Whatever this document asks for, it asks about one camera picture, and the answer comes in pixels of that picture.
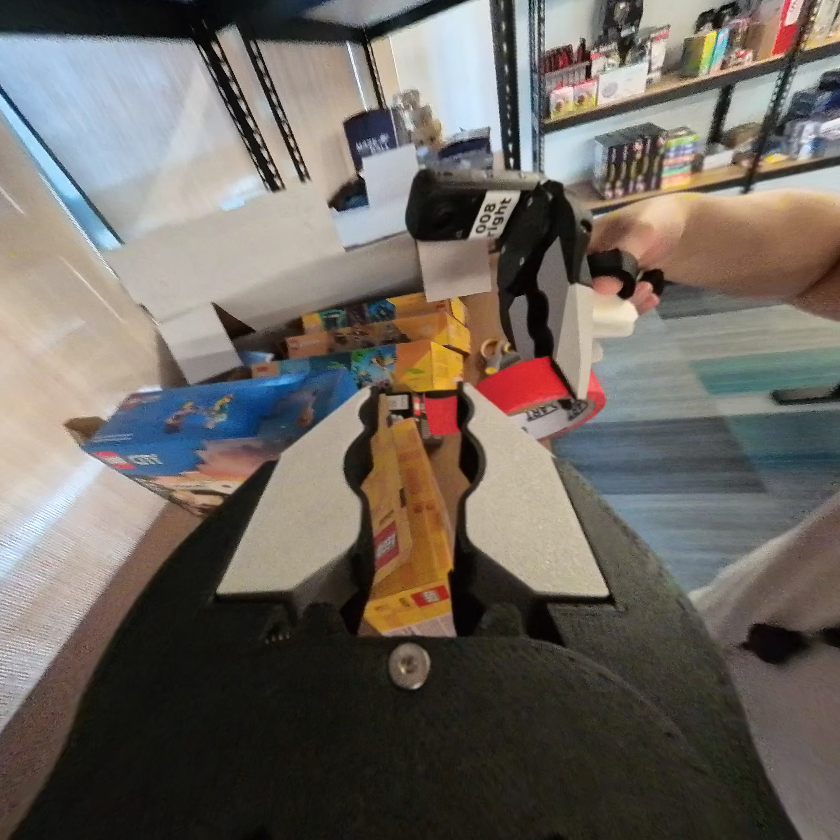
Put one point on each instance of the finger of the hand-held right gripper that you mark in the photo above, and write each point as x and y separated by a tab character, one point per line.
518	321
577	341

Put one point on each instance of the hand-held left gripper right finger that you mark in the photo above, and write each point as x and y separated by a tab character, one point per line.
531	525

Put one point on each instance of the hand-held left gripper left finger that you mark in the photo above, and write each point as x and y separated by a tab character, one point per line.
295	525

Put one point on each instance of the grey and yellow scissors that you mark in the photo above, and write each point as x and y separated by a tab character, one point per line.
499	354

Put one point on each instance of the red tape roll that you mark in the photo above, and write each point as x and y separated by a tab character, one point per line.
518	387

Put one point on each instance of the yellow and white toy box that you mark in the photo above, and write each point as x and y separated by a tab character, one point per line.
420	499

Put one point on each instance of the red tape strip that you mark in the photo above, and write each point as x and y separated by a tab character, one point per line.
441	415

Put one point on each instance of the person's right forearm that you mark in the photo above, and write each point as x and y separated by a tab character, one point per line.
754	243

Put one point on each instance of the wooden desk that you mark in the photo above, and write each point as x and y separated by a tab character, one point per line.
157	558

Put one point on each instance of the dark blue box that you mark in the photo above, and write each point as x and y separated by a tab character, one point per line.
371	141

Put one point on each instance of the black toy box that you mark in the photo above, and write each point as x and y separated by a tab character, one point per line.
401	403

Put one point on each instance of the row of small dark boxes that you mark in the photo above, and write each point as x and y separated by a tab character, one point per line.
627	161

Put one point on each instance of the white cardboard carton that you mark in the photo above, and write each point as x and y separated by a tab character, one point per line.
262	249

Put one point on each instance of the person's white shirt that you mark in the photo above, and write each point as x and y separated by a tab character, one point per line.
787	577

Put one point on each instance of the grey metal shelf rack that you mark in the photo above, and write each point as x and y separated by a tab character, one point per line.
722	75

